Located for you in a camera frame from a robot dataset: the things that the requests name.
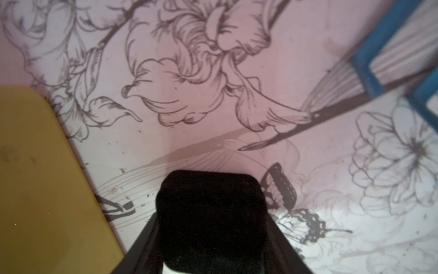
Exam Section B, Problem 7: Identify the blue yellow garden fork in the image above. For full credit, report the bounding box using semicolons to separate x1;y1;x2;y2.
352;1;438;130

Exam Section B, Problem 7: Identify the green drawer cabinet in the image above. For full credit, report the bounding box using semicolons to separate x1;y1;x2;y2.
1;86;123;274

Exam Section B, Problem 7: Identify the black brooch box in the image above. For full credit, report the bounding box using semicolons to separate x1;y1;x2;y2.
156;170;268;274

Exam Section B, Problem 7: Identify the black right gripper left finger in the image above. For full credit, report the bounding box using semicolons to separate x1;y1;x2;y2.
111;212;163;274

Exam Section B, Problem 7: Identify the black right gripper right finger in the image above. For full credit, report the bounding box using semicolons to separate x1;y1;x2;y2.
263;214;312;274

